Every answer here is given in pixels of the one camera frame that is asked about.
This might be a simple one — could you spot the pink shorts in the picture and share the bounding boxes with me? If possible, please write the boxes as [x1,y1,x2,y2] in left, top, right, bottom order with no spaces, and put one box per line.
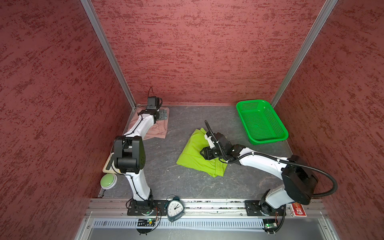
[127,106,170,140]

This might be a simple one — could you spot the lime green shorts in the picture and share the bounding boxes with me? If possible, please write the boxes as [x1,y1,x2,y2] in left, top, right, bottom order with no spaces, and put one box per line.
[177,128,227,178]

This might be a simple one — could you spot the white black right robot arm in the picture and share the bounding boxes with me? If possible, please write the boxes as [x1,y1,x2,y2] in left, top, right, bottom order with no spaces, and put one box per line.
[200,132,318,216]

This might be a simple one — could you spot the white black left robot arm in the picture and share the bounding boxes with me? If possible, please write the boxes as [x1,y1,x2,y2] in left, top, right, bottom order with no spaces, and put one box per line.
[111,109,161,216]

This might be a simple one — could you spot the green plastic basket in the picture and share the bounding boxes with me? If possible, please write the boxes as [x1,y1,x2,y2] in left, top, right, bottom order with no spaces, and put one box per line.
[236,100,289,145]

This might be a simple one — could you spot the beige calculator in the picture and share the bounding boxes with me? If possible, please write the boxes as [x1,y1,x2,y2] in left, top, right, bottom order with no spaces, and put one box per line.
[102,153,116,174]

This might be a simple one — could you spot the teal alarm clock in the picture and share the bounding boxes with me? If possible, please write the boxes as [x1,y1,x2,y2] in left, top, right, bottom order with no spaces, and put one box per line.
[165,195,185,223]

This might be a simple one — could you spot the green push button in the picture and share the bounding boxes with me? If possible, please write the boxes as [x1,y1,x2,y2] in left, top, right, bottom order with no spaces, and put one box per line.
[100,174,118,190]

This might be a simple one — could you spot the right controller board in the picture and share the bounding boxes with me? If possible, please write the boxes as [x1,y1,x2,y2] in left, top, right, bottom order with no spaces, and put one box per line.
[263,219,279,234]

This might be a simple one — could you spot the controller board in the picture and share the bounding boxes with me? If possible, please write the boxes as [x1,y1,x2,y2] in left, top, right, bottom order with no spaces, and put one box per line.
[136,219,157,235]
[263,219,279,234]

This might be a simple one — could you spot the left controller board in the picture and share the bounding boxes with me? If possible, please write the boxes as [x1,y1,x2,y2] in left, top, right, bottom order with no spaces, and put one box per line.
[136,219,157,235]

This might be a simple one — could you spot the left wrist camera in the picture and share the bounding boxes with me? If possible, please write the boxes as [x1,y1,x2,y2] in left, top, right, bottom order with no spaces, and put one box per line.
[146,96,163,111]

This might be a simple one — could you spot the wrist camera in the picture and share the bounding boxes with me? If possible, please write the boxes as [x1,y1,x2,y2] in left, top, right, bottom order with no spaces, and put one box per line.
[146,96,163,111]
[205,134,216,149]

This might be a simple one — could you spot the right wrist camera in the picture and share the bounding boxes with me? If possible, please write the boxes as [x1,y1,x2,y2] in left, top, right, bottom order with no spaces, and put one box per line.
[205,134,216,149]

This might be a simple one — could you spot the left aluminium corner post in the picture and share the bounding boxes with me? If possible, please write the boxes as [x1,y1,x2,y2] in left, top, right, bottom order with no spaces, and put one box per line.
[80,0,137,110]

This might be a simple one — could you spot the aluminium corner post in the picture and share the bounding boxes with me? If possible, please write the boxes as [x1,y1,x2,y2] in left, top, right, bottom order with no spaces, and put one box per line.
[270,0,338,108]
[80,0,137,110]

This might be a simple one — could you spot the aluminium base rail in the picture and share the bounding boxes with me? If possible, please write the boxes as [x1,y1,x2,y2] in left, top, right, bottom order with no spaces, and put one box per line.
[85,198,329,219]

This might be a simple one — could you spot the black corrugated cable conduit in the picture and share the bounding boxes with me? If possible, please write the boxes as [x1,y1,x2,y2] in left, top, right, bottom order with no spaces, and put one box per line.
[204,120,339,198]

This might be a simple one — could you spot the right aluminium corner post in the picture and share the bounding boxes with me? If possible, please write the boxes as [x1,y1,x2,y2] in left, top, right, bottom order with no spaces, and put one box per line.
[270,0,338,108]

